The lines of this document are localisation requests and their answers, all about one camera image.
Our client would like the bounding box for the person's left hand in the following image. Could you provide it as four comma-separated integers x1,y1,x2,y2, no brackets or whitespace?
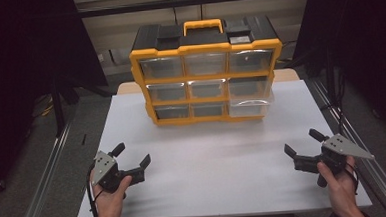
90,174,136,217

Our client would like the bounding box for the yellow and black drawer organizer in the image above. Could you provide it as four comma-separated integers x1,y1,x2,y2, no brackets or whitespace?
126,15,287,129

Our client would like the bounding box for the aluminium floor rail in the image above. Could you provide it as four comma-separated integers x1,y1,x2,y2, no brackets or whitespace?
10,123,77,217
308,74,386,217

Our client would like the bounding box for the set of clear plastic drawers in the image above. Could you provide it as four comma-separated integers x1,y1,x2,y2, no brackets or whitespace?
138,48,277,122

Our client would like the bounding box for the black curtain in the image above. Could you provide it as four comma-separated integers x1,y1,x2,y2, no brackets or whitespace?
289,0,386,151
0,0,116,207

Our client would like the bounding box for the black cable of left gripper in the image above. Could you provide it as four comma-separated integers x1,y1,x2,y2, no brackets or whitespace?
84,161,107,217

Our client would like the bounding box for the yellow cable on floor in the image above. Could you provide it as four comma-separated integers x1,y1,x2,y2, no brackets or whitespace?
34,95,56,119

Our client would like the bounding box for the black horizontal bar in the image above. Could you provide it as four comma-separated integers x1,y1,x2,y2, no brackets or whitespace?
74,0,314,19

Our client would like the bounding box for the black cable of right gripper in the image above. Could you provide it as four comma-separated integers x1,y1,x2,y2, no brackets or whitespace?
343,161,361,195

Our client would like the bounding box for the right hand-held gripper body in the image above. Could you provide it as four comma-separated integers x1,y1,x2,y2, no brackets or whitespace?
314,131,377,189

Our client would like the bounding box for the pulled-out clear plastic drawer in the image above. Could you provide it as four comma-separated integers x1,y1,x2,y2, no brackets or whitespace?
227,91,276,119

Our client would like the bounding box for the person's right hand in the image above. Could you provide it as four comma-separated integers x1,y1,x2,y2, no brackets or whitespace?
316,155,362,214

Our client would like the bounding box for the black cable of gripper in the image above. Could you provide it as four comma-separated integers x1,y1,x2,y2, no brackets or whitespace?
343,161,361,195
84,161,107,217

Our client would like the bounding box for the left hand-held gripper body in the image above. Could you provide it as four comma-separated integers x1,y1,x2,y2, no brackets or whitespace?
88,149,133,196

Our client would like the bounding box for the black metal stand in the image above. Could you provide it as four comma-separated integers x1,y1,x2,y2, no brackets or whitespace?
49,73,83,139

